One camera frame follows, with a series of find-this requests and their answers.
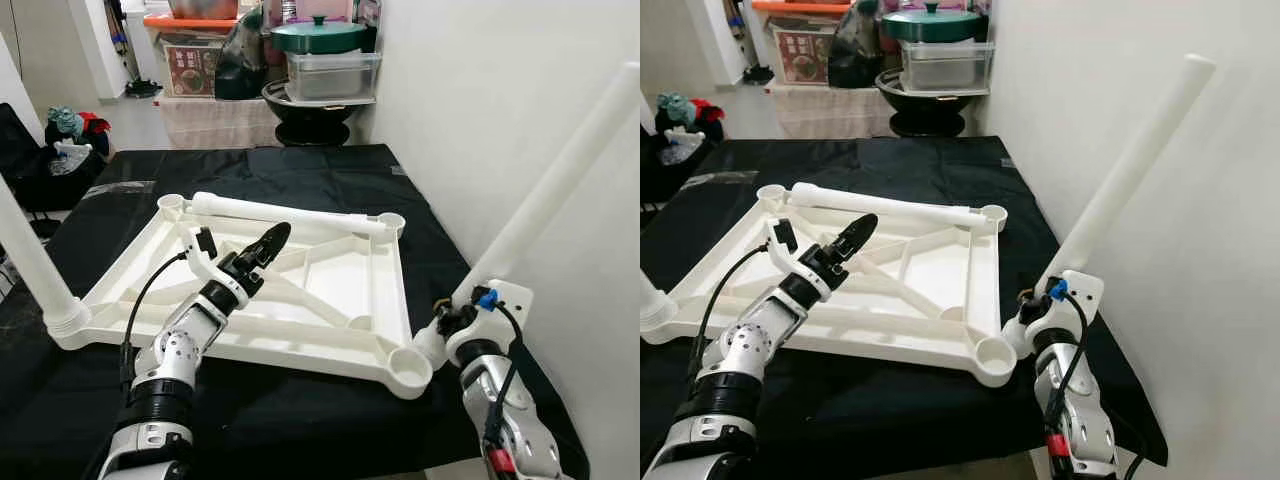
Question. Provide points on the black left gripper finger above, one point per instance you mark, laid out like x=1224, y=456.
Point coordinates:
x=268, y=240
x=275, y=252
x=855, y=230
x=863, y=242

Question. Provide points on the white plastic table leg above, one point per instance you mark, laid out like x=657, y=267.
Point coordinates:
x=655, y=305
x=1130, y=170
x=880, y=203
x=30, y=260
x=290, y=213
x=560, y=170

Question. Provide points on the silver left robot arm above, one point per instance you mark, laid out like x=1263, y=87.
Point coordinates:
x=745, y=350
x=175, y=350

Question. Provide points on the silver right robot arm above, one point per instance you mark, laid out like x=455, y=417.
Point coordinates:
x=1085, y=420
x=515, y=410

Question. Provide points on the black cloth cover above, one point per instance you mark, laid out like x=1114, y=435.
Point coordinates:
x=300, y=170
x=900, y=160

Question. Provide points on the white plastic table top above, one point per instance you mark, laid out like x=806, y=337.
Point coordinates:
x=345, y=295
x=935, y=285

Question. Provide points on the beige cloth covered table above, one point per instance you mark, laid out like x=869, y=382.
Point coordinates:
x=220, y=125
x=830, y=112

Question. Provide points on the black wok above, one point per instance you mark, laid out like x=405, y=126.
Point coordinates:
x=310, y=120
x=925, y=110

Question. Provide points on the flat clear plastic strip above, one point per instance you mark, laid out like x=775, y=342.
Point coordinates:
x=120, y=188
x=725, y=178

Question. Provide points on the white shelf board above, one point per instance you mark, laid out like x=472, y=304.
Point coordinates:
x=965, y=91
x=350, y=101

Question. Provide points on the clear plastic storage box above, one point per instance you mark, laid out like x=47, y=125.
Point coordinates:
x=945, y=65
x=335, y=78

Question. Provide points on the white plastic bag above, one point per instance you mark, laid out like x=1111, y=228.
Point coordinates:
x=72, y=158
x=688, y=145

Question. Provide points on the black mop head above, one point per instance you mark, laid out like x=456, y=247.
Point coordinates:
x=755, y=76
x=143, y=88

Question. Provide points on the open black suitcase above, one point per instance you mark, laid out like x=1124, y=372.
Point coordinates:
x=15, y=150
x=660, y=175

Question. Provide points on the red cloth item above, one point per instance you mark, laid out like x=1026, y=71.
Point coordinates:
x=97, y=122
x=708, y=110

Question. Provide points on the green pot lid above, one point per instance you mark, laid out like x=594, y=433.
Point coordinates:
x=935, y=25
x=320, y=38

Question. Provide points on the teal plush toy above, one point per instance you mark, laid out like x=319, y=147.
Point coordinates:
x=675, y=108
x=65, y=120

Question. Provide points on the clear storage box orange lid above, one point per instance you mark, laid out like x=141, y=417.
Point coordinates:
x=185, y=20
x=800, y=6

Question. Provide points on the brown basin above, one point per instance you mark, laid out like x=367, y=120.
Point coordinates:
x=205, y=8

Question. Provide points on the dark printed packet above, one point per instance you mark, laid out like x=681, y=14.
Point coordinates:
x=365, y=12

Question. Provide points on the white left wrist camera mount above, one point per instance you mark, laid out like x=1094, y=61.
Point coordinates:
x=778, y=262
x=192, y=262

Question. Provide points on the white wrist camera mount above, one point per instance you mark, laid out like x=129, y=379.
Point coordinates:
x=192, y=262
x=1085, y=295
x=512, y=305
x=778, y=262

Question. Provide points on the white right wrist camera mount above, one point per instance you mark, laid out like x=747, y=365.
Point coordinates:
x=1085, y=295
x=512, y=305

